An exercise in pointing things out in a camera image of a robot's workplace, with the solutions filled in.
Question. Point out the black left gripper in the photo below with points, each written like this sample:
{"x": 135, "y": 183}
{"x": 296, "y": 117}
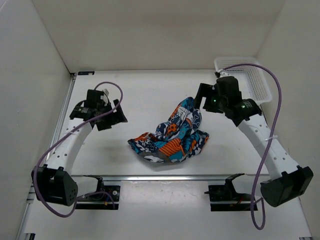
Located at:
{"x": 116, "y": 117}

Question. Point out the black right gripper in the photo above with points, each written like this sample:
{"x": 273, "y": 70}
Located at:
{"x": 203, "y": 91}

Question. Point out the colourful patterned shorts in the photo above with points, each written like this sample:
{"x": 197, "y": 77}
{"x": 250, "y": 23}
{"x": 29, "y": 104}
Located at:
{"x": 174, "y": 140}

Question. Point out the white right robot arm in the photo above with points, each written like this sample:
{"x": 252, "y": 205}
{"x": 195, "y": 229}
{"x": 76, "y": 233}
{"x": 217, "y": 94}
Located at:
{"x": 288, "y": 180}

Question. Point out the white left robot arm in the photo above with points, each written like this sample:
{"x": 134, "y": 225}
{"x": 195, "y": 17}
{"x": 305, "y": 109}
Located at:
{"x": 53, "y": 179}

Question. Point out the dark label sticker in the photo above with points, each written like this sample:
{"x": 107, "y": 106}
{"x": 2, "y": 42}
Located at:
{"x": 86, "y": 73}

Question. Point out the white plastic mesh basket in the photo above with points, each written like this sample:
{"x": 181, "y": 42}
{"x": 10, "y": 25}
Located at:
{"x": 251, "y": 80}

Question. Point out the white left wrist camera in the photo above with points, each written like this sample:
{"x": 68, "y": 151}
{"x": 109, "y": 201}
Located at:
{"x": 105, "y": 96}

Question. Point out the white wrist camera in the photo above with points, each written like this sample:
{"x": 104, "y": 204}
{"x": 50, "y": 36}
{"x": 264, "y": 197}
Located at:
{"x": 217, "y": 74}
{"x": 105, "y": 96}

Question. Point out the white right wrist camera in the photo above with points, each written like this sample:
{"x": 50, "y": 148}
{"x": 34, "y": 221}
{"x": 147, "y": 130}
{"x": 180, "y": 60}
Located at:
{"x": 217, "y": 74}

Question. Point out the aluminium table edge rail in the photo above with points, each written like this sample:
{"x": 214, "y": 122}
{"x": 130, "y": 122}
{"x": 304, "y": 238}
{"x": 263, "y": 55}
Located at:
{"x": 164, "y": 177}

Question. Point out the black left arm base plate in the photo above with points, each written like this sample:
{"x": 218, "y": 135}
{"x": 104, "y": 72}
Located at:
{"x": 105, "y": 197}

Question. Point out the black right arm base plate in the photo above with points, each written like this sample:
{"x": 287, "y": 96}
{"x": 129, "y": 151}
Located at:
{"x": 224, "y": 198}

